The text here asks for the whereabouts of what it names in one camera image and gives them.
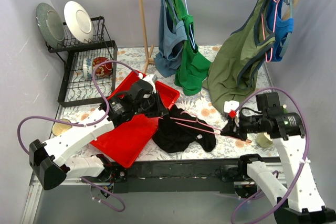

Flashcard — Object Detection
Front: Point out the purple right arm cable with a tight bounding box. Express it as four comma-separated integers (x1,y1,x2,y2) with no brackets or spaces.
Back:
230,87,310,223

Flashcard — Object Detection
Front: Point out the cream mug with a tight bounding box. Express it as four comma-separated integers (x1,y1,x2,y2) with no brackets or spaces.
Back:
52,122,72,136

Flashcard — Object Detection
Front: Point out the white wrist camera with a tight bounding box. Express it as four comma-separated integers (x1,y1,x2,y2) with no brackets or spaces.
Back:
223,100,239,119
138,73,157,89

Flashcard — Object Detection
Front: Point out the bright green tank top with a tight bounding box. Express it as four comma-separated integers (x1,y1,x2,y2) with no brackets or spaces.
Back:
175,16,211,95

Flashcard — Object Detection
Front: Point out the blue white ceramic cup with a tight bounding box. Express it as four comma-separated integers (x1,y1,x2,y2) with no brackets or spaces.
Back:
82,58,92,80

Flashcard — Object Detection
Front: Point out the white plate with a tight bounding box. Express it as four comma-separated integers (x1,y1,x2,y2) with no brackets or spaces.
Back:
64,1,94,44

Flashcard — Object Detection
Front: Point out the grey green plate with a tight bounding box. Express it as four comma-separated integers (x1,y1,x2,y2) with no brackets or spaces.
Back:
36,3,65,49

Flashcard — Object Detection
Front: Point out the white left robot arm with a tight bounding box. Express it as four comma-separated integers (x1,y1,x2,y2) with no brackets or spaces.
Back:
29,74,168,190

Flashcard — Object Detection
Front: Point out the red plastic tray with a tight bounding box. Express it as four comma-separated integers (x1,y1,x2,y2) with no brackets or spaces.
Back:
90,72,180,168

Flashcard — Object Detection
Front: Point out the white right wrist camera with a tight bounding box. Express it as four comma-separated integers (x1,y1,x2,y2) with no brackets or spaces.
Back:
223,100,239,119

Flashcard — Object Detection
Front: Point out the wooden clothes rack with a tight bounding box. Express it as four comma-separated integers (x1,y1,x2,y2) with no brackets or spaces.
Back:
135,0,317,74

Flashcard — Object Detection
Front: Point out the royal blue tank top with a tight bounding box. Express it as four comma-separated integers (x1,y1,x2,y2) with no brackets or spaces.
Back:
266,0,294,62

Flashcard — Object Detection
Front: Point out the grey blue plastic hanger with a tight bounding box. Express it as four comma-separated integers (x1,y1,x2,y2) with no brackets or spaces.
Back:
270,0,307,58

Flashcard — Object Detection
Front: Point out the floral table mat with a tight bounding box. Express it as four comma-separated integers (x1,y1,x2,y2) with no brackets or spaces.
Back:
60,45,278,161

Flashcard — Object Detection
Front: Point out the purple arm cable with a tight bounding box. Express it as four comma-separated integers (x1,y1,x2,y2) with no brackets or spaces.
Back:
230,87,310,223
17,60,144,212

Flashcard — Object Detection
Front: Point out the black tank top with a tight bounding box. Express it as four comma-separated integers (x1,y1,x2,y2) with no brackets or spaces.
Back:
152,105,216,153

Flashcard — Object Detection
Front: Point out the red floral bowl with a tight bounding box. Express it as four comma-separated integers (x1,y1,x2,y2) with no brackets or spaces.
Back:
92,57,113,78

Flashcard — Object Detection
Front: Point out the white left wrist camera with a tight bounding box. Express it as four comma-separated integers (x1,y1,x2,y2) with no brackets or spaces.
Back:
138,73,157,89

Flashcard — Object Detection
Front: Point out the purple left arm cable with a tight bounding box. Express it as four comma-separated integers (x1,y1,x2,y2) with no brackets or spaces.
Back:
17,60,144,212

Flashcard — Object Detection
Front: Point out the olive green tank top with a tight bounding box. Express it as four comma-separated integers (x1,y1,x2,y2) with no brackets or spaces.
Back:
203,0,275,113

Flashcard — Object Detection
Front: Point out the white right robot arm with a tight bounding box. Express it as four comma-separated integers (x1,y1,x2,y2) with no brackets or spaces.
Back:
220,88,335,223

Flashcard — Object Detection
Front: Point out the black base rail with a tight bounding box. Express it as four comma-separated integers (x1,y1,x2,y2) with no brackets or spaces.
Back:
86,158,252,194

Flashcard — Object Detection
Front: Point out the black wire dish rack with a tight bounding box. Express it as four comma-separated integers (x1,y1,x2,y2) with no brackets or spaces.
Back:
46,16,118,108

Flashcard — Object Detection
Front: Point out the grey blue tank top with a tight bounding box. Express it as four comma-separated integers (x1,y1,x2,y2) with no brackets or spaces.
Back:
154,0,187,78

